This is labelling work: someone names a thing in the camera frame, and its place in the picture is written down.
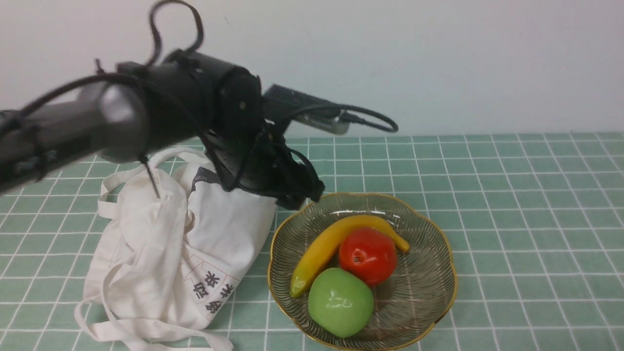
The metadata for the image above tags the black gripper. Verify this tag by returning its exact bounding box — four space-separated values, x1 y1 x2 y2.
205 130 325 211

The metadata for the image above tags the yellow banana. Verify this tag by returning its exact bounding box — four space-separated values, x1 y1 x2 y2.
290 215 410 297

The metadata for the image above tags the white cloth tote bag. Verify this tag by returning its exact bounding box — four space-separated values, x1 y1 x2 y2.
74 147 277 351

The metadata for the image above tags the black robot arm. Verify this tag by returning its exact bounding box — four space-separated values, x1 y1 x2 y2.
0 52 325 210

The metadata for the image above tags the gold-rimmed glass fruit bowl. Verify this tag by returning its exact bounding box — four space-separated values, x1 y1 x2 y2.
267 193 458 351

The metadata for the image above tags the red apple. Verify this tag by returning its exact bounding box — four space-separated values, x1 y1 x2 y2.
338 227 397 287

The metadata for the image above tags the green apple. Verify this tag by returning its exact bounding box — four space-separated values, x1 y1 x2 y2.
308 268 375 338

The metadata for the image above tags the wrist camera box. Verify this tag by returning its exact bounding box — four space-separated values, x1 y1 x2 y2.
262 84 350 135

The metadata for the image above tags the black camera cable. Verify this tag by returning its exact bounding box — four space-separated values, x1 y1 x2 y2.
288 103 399 134

